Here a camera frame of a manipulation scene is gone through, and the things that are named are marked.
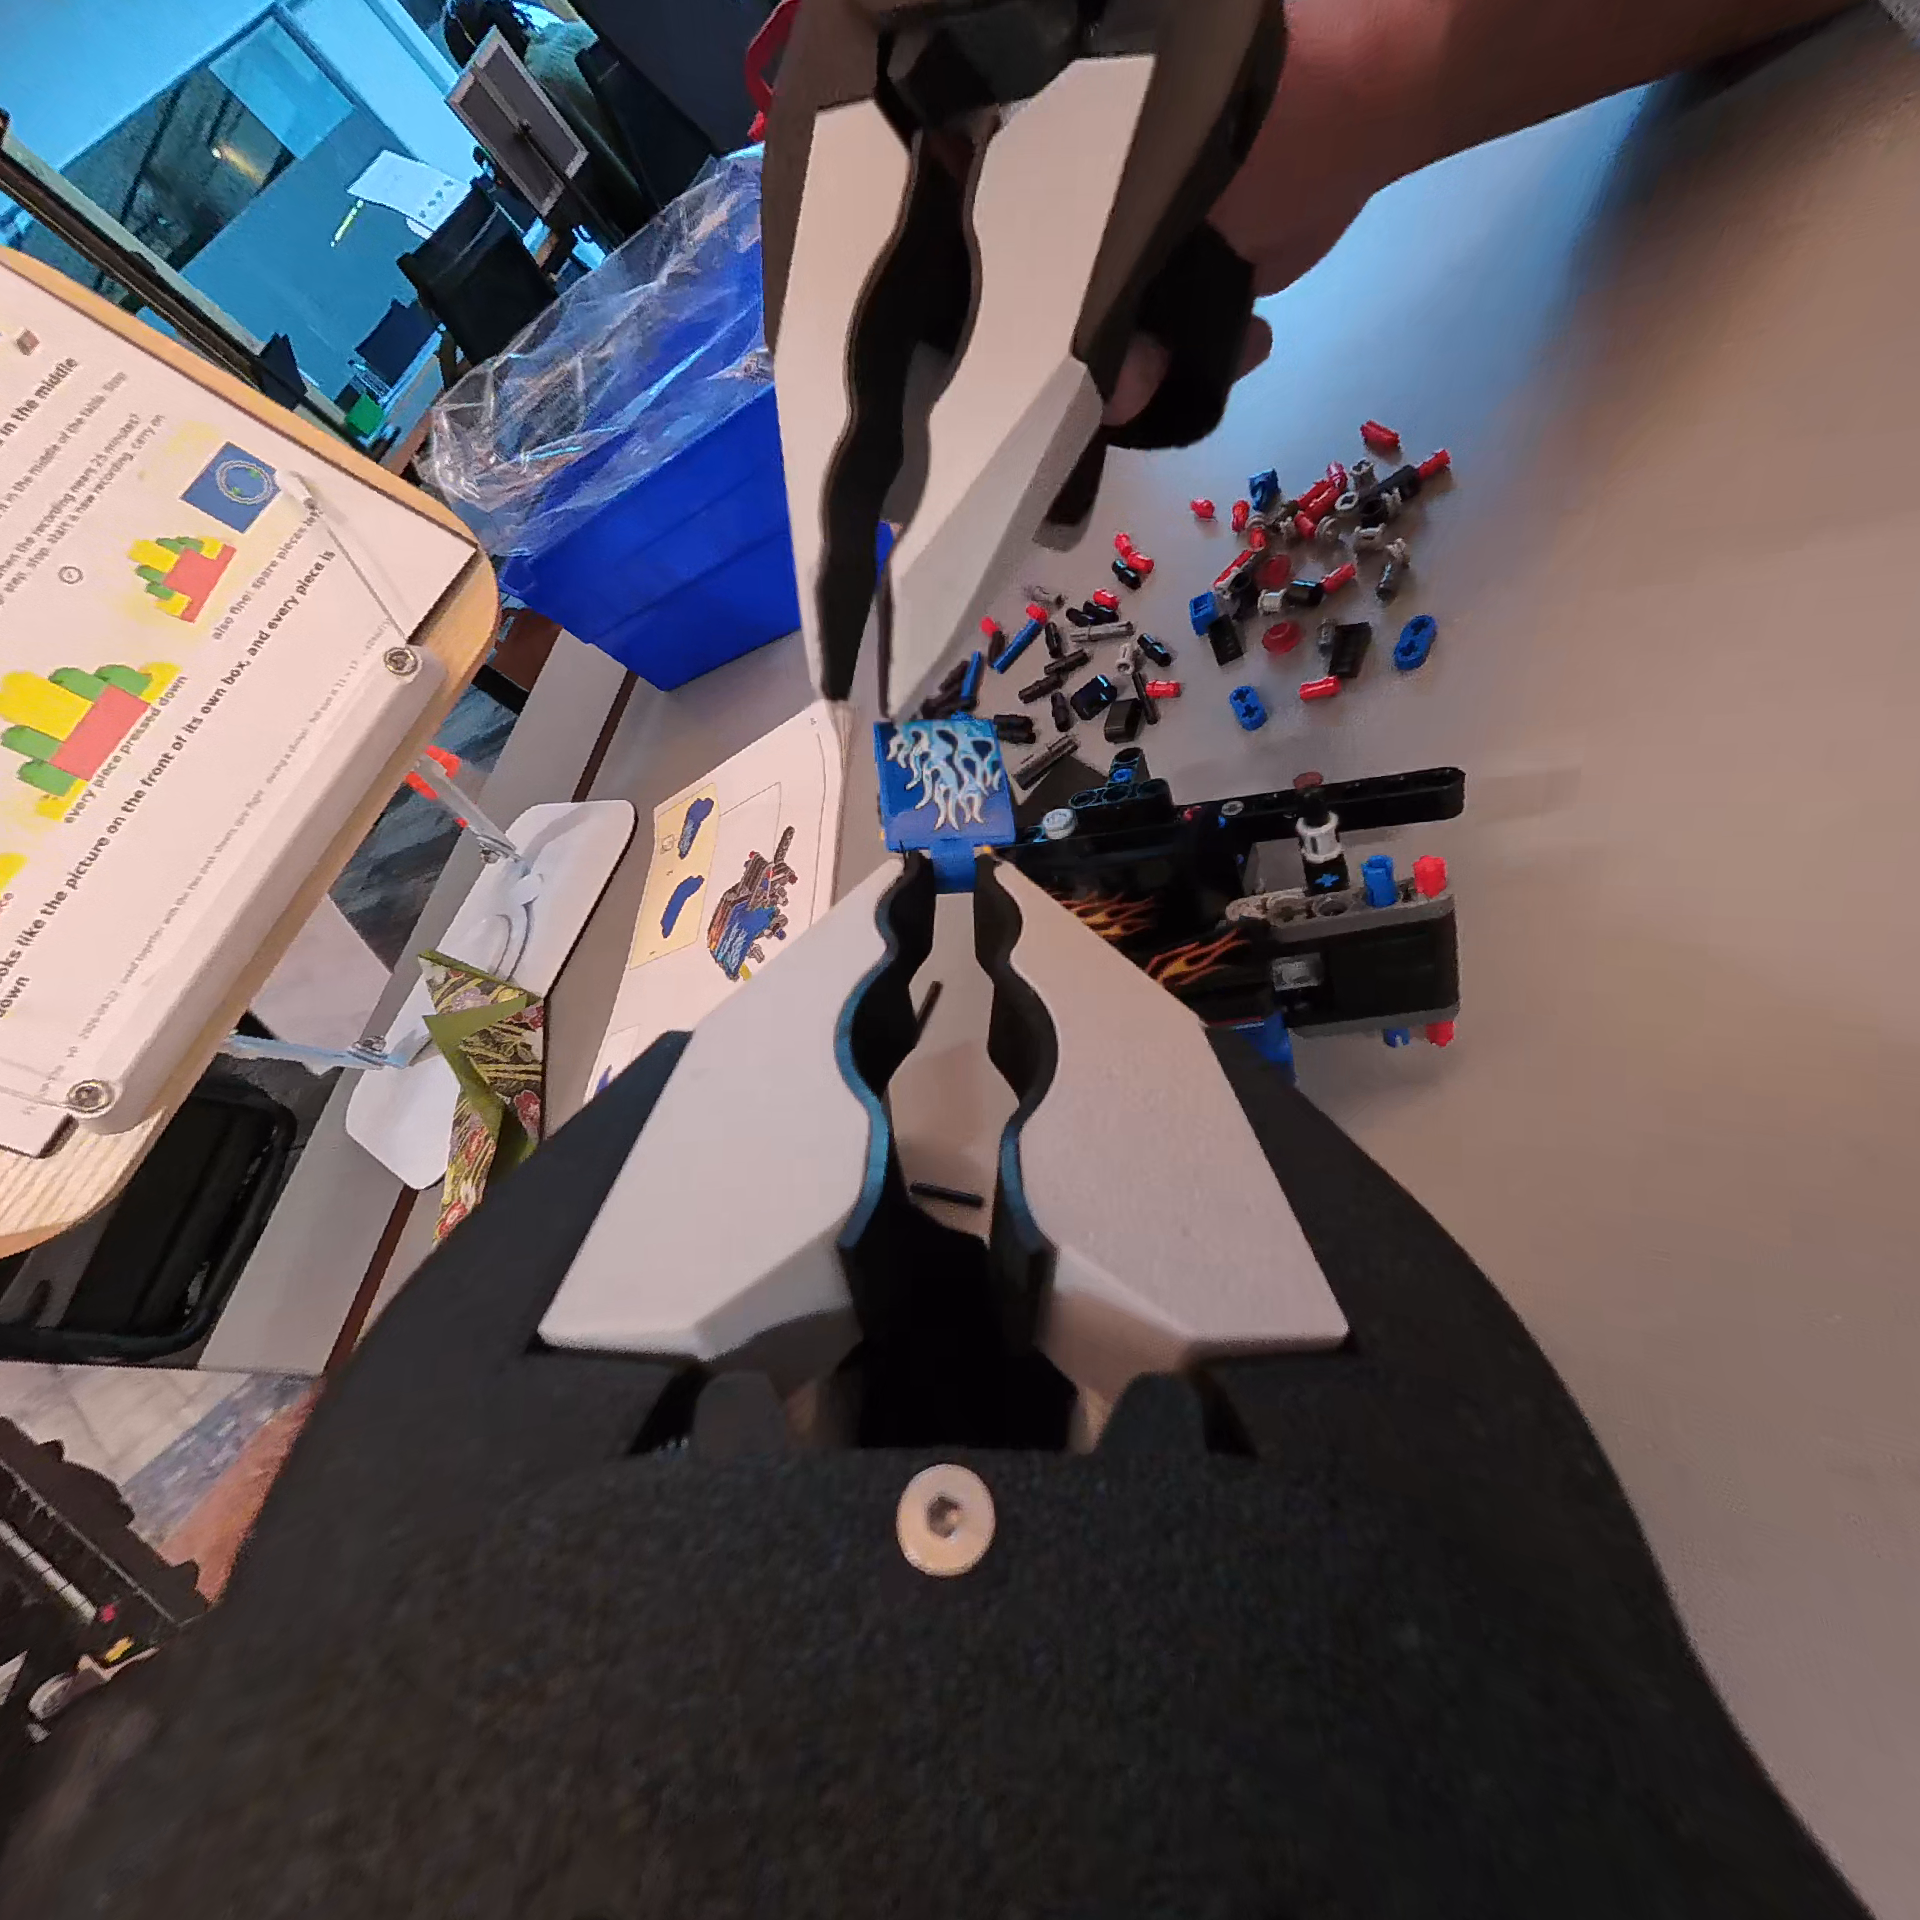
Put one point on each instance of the lego instruction booklet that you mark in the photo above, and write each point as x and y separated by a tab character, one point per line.
705	840

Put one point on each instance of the blue lego panel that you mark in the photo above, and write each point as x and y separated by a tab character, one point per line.
946	788

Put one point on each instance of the white sign holder base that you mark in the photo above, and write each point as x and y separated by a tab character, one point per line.
579	855

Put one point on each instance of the green patterned paper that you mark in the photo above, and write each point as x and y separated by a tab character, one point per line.
481	1110

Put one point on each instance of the black office chair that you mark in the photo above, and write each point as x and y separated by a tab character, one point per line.
481	271

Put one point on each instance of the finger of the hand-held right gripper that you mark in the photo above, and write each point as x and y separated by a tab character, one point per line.
1036	271
821	331

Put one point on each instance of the clear plastic bag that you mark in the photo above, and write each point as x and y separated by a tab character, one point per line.
629	346

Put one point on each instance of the printed instruction sign board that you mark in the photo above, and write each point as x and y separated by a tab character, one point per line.
181	676

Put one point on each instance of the black flame-print lego model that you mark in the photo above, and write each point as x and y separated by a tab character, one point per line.
1349	975

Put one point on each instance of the person's right forearm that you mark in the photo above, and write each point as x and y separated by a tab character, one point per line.
1622	76

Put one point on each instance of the computer monitor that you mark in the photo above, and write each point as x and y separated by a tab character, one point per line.
518	106

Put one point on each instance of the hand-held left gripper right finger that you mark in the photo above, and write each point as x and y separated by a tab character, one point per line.
1172	1186

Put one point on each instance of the person's right hand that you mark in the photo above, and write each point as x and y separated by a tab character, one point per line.
1349	136

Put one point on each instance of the white paper sheet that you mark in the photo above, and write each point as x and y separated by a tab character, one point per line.
406	189

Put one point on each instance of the instruction board with brick pictures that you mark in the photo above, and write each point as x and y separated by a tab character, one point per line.
60	1200

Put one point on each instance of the pile of small lego pieces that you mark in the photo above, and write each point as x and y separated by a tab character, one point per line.
1349	648

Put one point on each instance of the black plastic bin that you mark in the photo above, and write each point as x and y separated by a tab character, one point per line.
181	1200

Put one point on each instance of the blue plastic bin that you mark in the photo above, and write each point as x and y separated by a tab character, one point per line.
662	557

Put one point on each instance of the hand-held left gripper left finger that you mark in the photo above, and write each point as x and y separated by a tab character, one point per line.
721	1186

